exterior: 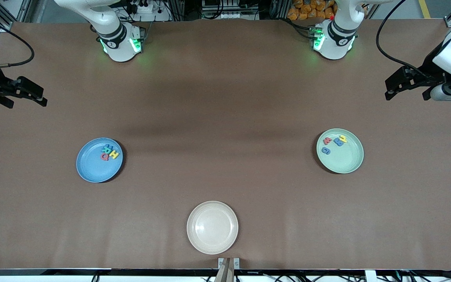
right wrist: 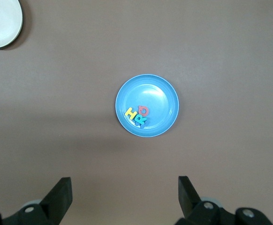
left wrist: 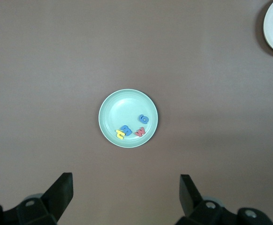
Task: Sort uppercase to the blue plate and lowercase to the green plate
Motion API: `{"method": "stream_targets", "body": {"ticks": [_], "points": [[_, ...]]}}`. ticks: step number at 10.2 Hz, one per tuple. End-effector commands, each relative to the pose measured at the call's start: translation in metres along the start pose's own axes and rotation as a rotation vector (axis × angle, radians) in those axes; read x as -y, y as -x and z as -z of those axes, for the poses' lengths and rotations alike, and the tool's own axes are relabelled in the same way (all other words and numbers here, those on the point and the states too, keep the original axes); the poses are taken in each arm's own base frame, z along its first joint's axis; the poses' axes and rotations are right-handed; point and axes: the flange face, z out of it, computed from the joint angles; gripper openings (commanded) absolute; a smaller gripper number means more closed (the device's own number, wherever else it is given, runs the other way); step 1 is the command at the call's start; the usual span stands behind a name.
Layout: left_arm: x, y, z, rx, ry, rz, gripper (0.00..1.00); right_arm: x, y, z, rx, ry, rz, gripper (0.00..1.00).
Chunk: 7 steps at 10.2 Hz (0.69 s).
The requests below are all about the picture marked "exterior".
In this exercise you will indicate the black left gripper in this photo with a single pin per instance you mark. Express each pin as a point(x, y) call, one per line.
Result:
point(432, 67)

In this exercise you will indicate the blue foam lowercase m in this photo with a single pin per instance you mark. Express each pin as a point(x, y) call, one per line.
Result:
point(338, 142)

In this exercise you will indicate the pink foam letter w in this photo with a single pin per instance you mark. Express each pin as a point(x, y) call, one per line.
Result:
point(327, 140)

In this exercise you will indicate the pink foam letter Q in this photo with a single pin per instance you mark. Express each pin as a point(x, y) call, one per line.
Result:
point(103, 157)

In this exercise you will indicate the blue foam letter g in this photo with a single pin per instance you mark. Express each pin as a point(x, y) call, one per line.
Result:
point(326, 150)

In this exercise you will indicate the teal foam letter R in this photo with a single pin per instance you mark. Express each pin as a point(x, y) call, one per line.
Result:
point(110, 149)

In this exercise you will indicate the yellow foam uppercase H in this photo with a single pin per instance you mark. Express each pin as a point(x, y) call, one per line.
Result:
point(114, 155)

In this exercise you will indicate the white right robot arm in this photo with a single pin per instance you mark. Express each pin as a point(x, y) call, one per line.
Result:
point(116, 43)

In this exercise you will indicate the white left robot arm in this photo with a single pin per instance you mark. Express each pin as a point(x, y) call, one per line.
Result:
point(337, 39)

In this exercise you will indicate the green plate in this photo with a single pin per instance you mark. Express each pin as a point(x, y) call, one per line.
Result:
point(345, 158)

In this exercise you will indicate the blue plate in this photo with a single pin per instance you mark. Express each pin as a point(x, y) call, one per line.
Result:
point(94, 166)

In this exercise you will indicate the beige plate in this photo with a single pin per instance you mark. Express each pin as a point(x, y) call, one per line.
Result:
point(212, 227)

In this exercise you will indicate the orange packets pile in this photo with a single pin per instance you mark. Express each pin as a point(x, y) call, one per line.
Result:
point(307, 8)

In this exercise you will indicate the white power strip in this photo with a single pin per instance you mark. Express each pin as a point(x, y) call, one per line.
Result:
point(147, 17)

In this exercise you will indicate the metal table edge bracket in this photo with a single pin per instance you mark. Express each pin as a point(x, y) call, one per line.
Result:
point(220, 261)

